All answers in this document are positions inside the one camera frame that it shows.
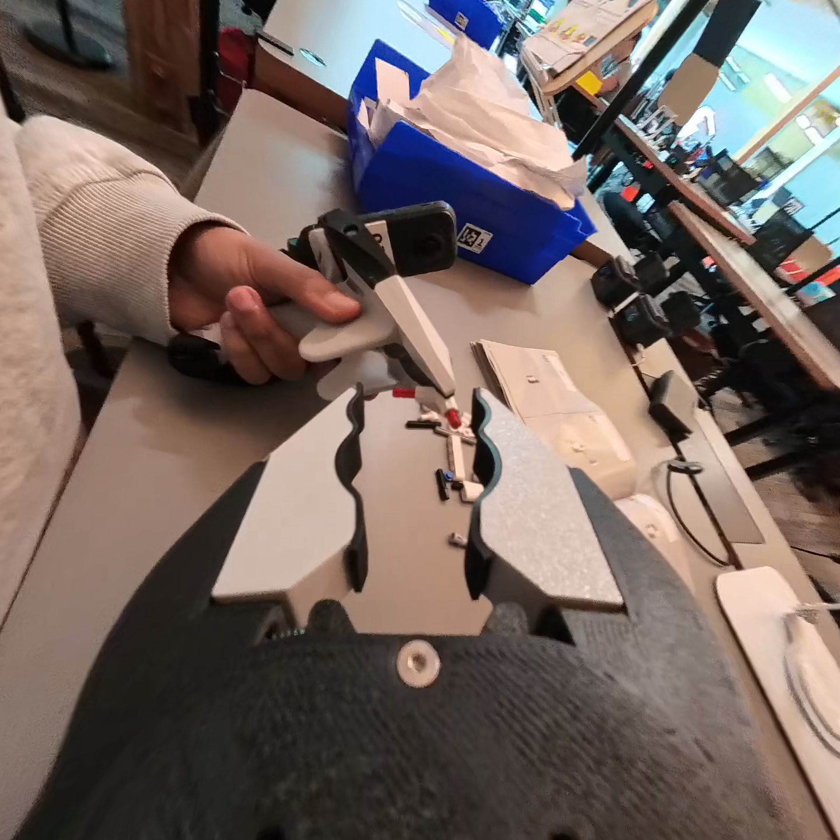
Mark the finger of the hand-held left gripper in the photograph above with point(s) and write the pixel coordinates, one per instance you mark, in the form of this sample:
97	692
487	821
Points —
413	372
417	328

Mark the grey desk with round grommet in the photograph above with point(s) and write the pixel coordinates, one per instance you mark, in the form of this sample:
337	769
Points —
341	33

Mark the lego instruction booklet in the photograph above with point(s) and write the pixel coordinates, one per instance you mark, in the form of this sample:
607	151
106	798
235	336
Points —
538	387

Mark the white stand base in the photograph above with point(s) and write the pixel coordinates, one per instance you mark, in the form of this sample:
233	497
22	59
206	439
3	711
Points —
754	623

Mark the person's left hand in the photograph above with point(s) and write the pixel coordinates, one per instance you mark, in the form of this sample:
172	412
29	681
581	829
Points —
223	275

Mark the crumpled white paper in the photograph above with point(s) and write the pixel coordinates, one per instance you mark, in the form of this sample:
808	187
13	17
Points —
485	118

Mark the pile of small lego pieces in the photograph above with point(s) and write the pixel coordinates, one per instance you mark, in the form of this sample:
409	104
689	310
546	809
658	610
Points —
457	453

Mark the person's left forearm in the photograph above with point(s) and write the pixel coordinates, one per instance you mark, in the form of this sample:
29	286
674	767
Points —
105	223

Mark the black power adapter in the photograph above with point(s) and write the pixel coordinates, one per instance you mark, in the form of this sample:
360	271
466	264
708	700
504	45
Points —
673	400

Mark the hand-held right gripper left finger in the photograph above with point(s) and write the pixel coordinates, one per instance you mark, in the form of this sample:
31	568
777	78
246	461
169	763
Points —
289	525

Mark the black office chair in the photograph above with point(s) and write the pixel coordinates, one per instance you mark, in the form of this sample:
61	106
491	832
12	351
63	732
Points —
623	213

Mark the red and white lego connector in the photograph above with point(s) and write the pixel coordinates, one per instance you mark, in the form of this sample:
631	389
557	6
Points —
404	393

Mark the small blue plastic bin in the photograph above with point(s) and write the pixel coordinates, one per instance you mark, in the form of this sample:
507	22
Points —
472	16

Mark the long wooden desk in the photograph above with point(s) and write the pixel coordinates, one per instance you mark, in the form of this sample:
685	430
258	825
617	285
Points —
774	289

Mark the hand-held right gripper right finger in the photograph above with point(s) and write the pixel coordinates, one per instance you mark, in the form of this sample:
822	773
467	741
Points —
544	525

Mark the black lego axle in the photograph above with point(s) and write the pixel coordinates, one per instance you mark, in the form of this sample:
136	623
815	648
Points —
423	424

